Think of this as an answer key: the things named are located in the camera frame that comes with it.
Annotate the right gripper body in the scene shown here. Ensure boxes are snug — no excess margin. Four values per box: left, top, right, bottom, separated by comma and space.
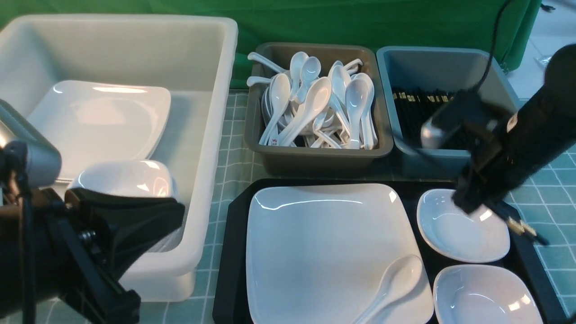
452, 121, 540, 213

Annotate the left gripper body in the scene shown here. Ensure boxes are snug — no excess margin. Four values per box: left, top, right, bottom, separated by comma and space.
45, 188, 185, 324

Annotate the white bowl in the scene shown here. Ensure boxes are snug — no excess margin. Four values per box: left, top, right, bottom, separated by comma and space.
416, 189, 511, 263
433, 264, 543, 324

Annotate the white soup spoon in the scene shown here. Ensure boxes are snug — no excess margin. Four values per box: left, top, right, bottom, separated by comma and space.
354, 254, 423, 324

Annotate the large white square plate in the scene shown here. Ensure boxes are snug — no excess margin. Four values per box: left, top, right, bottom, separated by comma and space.
246, 183, 420, 324

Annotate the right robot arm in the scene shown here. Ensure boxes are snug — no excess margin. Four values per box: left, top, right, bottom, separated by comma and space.
449, 44, 576, 213

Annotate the white square plate in tub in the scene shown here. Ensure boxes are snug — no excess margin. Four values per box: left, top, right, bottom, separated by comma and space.
27, 80, 171, 182

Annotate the stack of white bowls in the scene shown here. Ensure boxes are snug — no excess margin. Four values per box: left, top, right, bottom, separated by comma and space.
67, 160, 185, 253

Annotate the pile of black chopsticks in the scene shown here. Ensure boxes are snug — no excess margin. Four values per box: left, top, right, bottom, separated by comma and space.
391, 87, 455, 148

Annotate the blue-grey chopstick bin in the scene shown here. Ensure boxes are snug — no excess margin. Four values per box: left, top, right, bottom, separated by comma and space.
376, 46, 522, 178

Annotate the green backdrop cloth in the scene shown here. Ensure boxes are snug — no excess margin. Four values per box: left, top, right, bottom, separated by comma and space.
1, 0, 540, 89

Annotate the black serving tray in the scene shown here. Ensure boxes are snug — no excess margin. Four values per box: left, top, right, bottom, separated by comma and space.
212, 178, 574, 324

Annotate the white spoon bin right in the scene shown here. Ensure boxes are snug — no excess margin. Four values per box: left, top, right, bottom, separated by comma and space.
344, 78, 369, 149

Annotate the white spoon bin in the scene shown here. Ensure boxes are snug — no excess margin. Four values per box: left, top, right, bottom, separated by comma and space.
344, 78, 369, 149
279, 76, 332, 146

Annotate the white spoon bin centre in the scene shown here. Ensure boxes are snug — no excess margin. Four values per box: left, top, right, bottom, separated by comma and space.
279, 76, 332, 146

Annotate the large white plastic tub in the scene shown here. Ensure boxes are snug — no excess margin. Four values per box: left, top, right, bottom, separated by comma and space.
0, 14, 238, 303

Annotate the white spoon in bin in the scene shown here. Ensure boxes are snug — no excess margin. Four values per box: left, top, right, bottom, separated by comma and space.
259, 73, 291, 146

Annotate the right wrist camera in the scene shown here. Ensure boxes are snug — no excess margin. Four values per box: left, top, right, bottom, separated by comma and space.
420, 90, 501, 149

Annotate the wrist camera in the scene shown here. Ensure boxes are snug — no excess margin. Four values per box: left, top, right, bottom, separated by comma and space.
0, 100, 62, 187
420, 90, 501, 149

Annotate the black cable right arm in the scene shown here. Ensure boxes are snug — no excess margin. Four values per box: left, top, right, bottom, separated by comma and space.
477, 0, 516, 90

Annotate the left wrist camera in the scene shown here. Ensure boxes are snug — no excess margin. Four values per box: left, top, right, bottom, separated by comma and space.
0, 100, 62, 187

